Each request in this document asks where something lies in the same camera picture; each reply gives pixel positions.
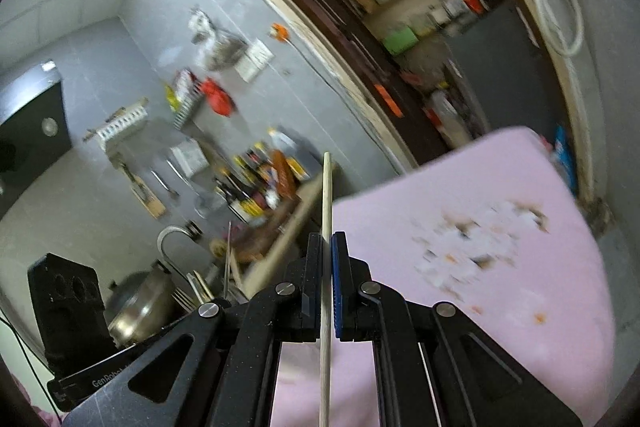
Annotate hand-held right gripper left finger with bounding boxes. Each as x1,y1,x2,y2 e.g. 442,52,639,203
60,232,325,427

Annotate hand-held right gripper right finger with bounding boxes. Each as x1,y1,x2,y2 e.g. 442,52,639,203
330,231,583,427

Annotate wooden chopstick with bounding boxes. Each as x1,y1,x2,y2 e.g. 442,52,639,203
318,152,334,427

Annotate metal cooking pot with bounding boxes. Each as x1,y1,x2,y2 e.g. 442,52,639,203
105,259,177,346

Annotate red label sauce bottle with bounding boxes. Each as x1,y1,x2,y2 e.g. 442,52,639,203
247,146,273,195

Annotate metal faucet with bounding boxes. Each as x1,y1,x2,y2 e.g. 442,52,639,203
156,225,203,278

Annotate wooden cutting board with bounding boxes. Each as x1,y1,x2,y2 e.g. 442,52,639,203
117,159,168,221

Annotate pink floral tablecloth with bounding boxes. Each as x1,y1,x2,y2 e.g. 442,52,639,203
270,125,616,427

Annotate red plastic bag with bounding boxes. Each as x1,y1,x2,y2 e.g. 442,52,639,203
200,77,236,118

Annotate dark wooden door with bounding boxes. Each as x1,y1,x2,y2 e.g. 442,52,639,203
265,0,451,162

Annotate green box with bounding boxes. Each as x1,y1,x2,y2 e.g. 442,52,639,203
382,27,420,56

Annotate clear plastic bag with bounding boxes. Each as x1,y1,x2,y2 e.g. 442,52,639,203
189,9,248,72

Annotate blue packet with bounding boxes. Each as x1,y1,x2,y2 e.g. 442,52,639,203
552,124,578,192

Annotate dark grey cabinet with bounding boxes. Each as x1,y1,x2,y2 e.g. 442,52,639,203
445,2,547,134

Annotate black cable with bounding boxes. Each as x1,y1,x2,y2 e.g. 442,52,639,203
0,307,57,418

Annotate wooden door frame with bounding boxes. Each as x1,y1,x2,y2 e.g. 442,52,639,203
192,0,596,202

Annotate wire wall rack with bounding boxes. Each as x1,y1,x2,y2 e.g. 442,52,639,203
167,69,206,130

